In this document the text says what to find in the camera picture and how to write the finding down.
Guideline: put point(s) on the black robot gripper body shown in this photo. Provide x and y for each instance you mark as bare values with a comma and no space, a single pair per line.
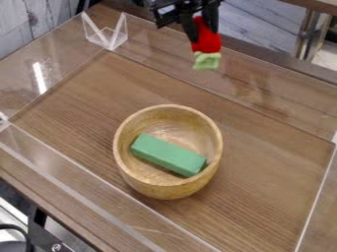
166,10

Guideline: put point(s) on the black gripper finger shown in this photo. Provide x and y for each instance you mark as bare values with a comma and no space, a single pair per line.
186,19
210,14

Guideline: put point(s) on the red plush strawberry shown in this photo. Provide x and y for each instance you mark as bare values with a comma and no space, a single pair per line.
206,48

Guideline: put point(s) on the wooden background furniture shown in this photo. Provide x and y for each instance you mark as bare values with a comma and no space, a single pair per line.
321,11

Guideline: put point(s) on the wooden bowl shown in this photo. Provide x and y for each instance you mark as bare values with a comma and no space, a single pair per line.
182,126

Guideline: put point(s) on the green rectangular block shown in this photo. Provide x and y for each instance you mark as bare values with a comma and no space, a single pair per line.
167,155

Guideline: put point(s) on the clear acrylic corner bracket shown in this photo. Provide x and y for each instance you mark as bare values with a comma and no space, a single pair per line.
106,37

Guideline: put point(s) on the black table leg frame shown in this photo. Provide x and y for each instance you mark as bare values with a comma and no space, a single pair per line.
36,237

